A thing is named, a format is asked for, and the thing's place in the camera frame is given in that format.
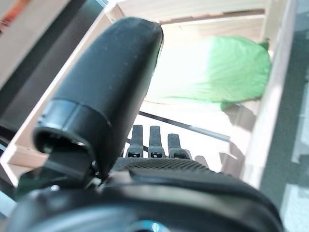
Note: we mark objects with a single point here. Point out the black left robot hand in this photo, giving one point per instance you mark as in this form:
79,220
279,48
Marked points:
101,84

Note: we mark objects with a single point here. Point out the napa cabbage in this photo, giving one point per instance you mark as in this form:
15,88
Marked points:
231,72

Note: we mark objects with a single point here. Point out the wooden crate with slatted floor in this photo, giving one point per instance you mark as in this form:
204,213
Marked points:
217,23

